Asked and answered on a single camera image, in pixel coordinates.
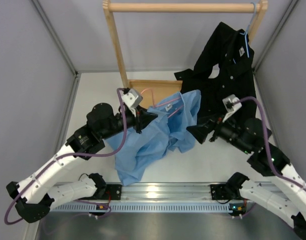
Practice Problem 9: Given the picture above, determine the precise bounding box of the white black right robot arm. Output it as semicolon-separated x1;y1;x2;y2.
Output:
186;116;306;240

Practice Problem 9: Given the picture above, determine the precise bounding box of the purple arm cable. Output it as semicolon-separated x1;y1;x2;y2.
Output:
230;96;306;221
4;87;130;226

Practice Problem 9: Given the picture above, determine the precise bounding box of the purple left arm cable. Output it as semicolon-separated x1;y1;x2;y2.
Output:
4;87;130;226

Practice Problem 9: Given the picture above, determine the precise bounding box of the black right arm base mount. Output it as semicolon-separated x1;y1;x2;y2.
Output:
210;183;243;204

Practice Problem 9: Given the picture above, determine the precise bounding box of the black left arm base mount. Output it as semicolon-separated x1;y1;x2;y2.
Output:
92;184;123;201

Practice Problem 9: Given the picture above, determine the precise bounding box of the pink wire hanger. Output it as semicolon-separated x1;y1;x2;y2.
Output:
140;88;184;118

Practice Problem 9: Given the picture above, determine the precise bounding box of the black shirt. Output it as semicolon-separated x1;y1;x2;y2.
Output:
174;22;256;124

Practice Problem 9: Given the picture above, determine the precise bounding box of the light blue shirt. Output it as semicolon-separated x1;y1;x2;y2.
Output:
115;90;202;186

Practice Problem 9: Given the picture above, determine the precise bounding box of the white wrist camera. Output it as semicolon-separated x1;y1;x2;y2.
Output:
222;94;242;123
121;88;143;109

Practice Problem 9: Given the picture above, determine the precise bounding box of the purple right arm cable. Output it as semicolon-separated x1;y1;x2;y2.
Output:
230;96;306;221

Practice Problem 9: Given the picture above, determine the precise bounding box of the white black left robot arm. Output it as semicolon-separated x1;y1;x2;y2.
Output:
6;103;158;223

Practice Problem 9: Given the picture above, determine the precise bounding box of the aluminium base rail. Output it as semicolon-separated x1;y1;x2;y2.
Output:
52;181;289;201

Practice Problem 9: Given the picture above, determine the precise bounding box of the slotted grey cable duct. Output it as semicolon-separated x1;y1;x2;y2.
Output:
52;202;235;213

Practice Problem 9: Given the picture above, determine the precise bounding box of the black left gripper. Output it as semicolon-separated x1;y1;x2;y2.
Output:
100;105;159;140

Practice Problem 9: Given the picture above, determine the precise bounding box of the wooden clothes rack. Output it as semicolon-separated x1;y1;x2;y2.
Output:
102;0;269;106

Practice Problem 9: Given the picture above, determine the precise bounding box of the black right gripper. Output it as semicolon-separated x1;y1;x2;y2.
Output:
186;107;252;155

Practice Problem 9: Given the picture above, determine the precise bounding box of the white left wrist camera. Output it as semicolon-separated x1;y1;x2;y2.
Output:
121;88;143;109

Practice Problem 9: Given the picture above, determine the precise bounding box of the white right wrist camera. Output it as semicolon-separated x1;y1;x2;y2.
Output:
222;94;242;123

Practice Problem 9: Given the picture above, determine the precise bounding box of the blue wire hanger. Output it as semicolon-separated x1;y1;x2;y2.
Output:
231;2;257;65

